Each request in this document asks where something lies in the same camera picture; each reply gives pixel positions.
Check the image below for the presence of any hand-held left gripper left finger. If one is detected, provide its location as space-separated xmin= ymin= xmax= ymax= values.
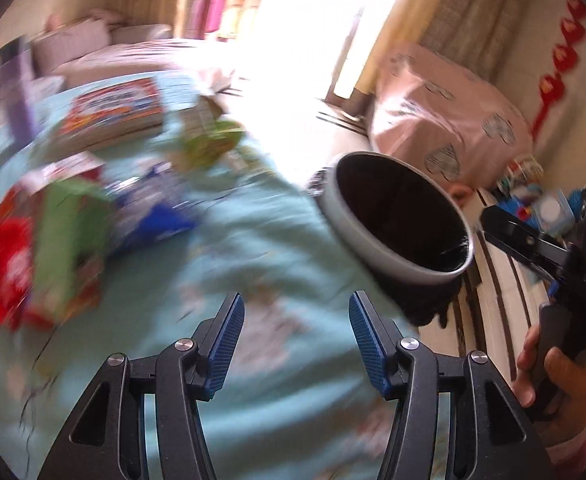
xmin=37 ymin=293 xmax=246 ymax=480

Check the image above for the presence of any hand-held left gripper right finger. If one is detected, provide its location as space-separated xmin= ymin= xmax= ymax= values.
xmin=348 ymin=290 xmax=554 ymax=480

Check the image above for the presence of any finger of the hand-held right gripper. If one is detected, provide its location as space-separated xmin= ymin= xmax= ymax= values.
xmin=480 ymin=205 xmax=574 ymax=283

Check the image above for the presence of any grey round trash bin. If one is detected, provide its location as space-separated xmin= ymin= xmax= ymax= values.
xmin=307 ymin=151 xmax=475 ymax=286

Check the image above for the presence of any grey black round bin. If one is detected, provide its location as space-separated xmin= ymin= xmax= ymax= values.
xmin=334 ymin=153 xmax=472 ymax=330

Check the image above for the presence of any blue snack packet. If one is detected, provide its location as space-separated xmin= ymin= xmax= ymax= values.
xmin=107 ymin=162 xmax=200 ymax=257

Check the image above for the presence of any green snack packet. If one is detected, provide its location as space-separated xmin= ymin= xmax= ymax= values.
xmin=27 ymin=179 xmax=120 ymax=317

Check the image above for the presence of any red snack packet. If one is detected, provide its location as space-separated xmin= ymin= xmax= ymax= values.
xmin=0 ymin=186 xmax=41 ymax=333

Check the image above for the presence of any person's right forearm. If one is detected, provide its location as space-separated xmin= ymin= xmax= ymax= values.
xmin=543 ymin=410 xmax=586 ymax=477

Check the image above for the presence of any colourful toy pile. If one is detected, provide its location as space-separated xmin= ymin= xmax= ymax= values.
xmin=493 ymin=155 xmax=586 ymax=238

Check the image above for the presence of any light blue floral blanket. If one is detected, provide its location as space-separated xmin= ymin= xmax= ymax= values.
xmin=0 ymin=71 xmax=456 ymax=480

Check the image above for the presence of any pink heart-print covered armchair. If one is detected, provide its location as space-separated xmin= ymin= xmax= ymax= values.
xmin=367 ymin=42 xmax=534 ymax=190

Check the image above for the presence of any green snack wrapper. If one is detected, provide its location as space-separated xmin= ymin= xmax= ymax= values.
xmin=172 ymin=116 xmax=248 ymax=172

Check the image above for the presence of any pink sofa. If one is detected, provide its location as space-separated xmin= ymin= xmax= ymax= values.
xmin=32 ymin=9 xmax=236 ymax=88

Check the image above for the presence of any magenta chair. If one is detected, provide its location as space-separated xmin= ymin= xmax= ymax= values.
xmin=192 ymin=0 xmax=224 ymax=37

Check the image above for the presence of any purple water bottle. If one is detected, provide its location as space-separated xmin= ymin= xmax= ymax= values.
xmin=0 ymin=37 xmax=40 ymax=147

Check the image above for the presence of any red hanging wall decoration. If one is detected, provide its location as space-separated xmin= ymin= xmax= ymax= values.
xmin=532 ymin=0 xmax=586 ymax=137

